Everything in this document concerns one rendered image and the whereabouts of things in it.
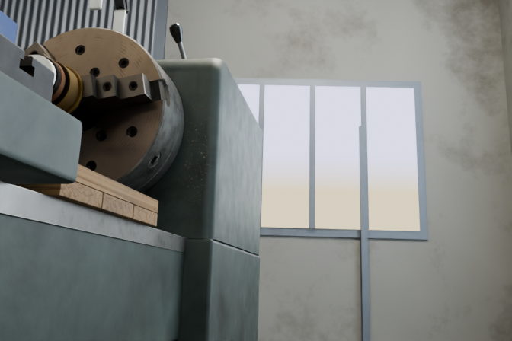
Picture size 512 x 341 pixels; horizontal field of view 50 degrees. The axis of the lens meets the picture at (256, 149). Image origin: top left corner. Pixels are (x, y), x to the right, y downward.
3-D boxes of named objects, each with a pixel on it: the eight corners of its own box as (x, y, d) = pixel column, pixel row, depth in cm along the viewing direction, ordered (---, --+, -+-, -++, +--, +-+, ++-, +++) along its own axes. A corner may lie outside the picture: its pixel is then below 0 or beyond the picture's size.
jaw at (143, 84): (101, 97, 101) (163, 82, 100) (104, 122, 100) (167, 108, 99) (73, 74, 91) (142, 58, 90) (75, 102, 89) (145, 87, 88)
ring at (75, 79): (43, 73, 95) (11, 51, 86) (94, 71, 94) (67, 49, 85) (36, 125, 93) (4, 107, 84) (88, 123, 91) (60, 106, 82)
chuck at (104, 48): (11, 197, 106) (40, 46, 113) (168, 208, 100) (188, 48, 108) (-18, 189, 97) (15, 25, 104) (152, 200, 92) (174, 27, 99)
